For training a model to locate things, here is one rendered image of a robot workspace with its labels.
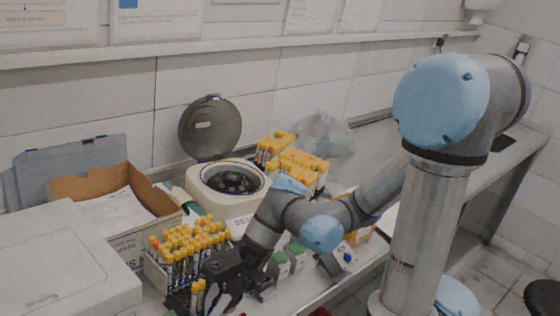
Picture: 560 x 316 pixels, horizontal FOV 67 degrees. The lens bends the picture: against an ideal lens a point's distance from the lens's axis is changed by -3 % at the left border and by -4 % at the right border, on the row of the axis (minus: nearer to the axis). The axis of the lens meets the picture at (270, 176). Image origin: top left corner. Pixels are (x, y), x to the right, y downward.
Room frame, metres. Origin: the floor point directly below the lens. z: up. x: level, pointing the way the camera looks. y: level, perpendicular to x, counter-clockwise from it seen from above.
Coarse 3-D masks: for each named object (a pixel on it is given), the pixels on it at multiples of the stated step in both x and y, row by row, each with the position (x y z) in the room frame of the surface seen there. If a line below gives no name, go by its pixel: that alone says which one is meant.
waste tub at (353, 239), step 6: (348, 192) 1.23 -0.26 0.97; (336, 198) 1.18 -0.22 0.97; (360, 228) 1.08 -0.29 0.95; (366, 228) 1.10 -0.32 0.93; (372, 228) 1.13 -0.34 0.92; (348, 234) 1.06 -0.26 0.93; (354, 234) 1.06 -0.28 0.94; (360, 234) 1.09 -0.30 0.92; (366, 234) 1.11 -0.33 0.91; (372, 234) 1.14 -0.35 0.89; (342, 240) 1.07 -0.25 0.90; (348, 240) 1.05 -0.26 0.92; (354, 240) 1.07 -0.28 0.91; (360, 240) 1.10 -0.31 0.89; (366, 240) 1.12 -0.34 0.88; (354, 246) 1.08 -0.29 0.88
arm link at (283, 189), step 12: (276, 180) 0.79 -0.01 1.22; (288, 180) 0.78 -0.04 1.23; (276, 192) 0.77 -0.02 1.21; (288, 192) 0.76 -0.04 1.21; (300, 192) 0.77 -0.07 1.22; (264, 204) 0.76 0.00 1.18; (276, 204) 0.75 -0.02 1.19; (264, 216) 0.74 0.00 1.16; (276, 216) 0.73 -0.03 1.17; (276, 228) 0.73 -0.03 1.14
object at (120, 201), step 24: (120, 168) 1.06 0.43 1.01; (48, 192) 0.88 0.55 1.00; (72, 192) 0.95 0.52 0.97; (96, 192) 1.00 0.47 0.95; (120, 192) 1.03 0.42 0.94; (144, 192) 1.01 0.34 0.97; (96, 216) 0.91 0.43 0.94; (120, 216) 0.93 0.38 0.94; (144, 216) 0.95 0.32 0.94; (168, 216) 0.86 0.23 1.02; (120, 240) 0.76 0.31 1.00; (144, 240) 0.81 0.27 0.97
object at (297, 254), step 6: (288, 246) 0.94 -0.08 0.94; (294, 246) 0.94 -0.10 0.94; (300, 246) 0.95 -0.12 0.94; (288, 252) 0.93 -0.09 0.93; (294, 252) 0.92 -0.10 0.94; (300, 252) 0.92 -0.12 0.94; (294, 258) 0.91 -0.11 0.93; (300, 258) 0.91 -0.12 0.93; (294, 264) 0.91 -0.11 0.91; (300, 264) 0.92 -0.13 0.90; (294, 270) 0.91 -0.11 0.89
